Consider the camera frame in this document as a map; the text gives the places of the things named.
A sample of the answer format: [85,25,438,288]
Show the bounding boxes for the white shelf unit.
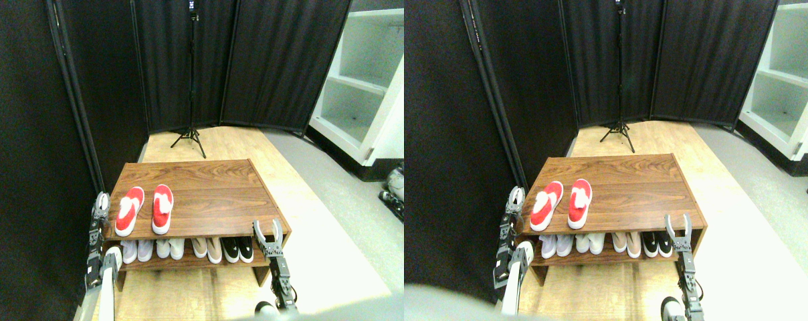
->
[738,2,808,161]
[308,8,404,167]

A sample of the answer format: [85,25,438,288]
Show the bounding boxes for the white and black machine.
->
[379,167,404,221]

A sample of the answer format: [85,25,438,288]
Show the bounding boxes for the brown shoe rack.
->
[92,158,292,287]
[508,154,708,287]

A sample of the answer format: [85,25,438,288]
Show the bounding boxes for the red shoe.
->
[568,179,593,230]
[152,185,175,235]
[530,181,565,233]
[114,186,146,237]

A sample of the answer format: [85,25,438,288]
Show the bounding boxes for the black curtain stand pole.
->
[46,0,107,207]
[459,0,528,198]

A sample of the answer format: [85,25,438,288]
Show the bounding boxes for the black tripod stand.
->
[600,0,636,154]
[171,0,207,159]

